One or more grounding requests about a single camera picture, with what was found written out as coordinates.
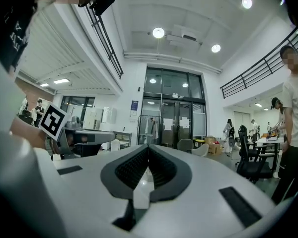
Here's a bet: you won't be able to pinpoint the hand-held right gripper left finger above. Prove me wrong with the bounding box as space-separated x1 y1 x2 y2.
34 144 149 238

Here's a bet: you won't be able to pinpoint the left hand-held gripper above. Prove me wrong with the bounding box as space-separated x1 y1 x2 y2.
38 102 116 160

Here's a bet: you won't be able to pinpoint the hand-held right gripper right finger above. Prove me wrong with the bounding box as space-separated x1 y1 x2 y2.
139 144 277 238

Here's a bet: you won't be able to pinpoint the person's left forearm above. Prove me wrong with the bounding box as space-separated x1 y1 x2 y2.
9 117 48 149

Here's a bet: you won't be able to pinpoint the white lockers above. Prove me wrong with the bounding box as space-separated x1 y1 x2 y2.
83 106 118 131

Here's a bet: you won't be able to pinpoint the white shell chair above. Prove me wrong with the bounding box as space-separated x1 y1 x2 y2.
191 143 210 158

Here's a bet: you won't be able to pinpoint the cardboard box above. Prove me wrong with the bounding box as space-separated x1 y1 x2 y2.
204 137 224 156

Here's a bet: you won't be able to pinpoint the black bin with yellow lid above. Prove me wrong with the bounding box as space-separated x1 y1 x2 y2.
193 137 206 149

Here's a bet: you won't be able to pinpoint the grey shell chair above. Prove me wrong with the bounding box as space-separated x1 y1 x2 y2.
177 138 195 154

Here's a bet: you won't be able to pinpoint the grey wrist band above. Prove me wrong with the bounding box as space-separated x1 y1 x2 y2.
44 135 55 156

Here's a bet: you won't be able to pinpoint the black office chair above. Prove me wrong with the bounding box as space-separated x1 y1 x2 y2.
235 124 274 183

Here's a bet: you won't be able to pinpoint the clothes rack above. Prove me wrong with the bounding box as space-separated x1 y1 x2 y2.
138 114 162 145

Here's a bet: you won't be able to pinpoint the white table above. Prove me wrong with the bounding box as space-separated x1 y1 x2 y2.
254 135 285 171

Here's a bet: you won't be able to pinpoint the black framed glass door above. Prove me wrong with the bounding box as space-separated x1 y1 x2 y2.
137 67 207 149

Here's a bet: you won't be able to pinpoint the black balcony railing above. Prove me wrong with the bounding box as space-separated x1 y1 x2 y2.
85 5 125 80
220 26 298 99

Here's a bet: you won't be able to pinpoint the white ceiling air conditioner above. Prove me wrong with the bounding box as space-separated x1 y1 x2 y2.
165 24 202 47

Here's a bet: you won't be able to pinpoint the black printed t-shirt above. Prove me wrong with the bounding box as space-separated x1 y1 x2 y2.
0 0 38 73

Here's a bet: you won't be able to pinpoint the blue wall poster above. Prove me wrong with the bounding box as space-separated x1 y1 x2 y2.
129 100 139 117

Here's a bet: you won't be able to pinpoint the black head camera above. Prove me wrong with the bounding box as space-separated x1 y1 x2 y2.
88 0 116 16

